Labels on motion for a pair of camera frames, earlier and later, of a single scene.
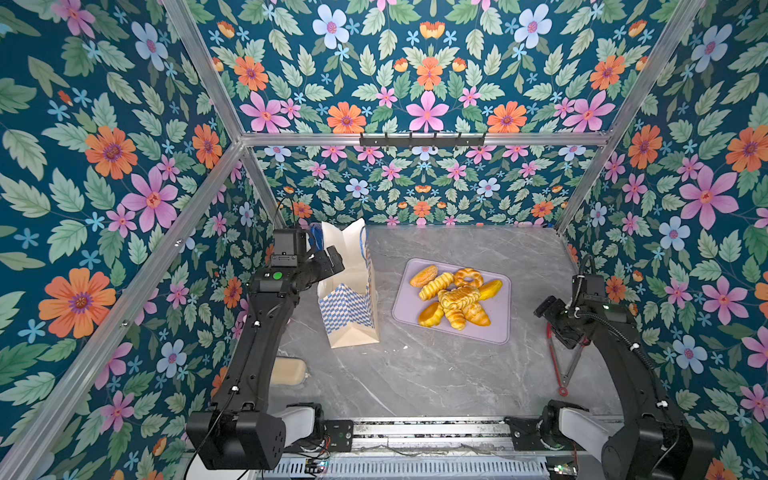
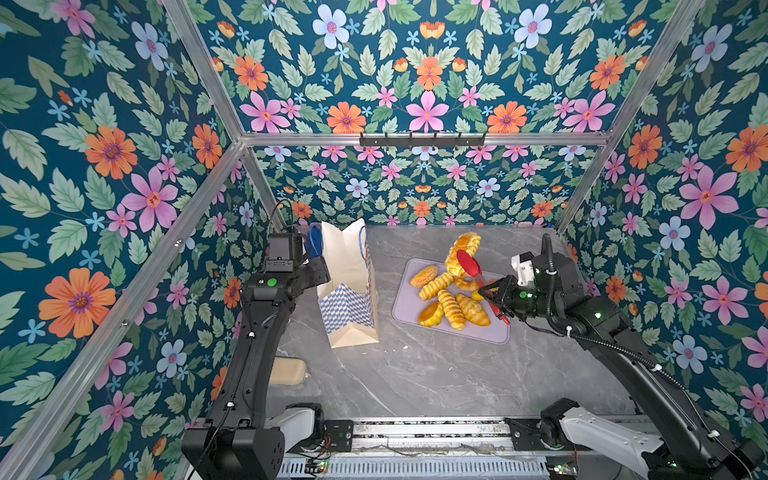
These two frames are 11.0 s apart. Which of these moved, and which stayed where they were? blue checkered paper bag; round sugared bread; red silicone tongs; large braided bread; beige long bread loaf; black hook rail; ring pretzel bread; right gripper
Moved: large braided bread; red silicone tongs; right gripper
Stayed: blue checkered paper bag; ring pretzel bread; round sugared bread; black hook rail; beige long bread loaf
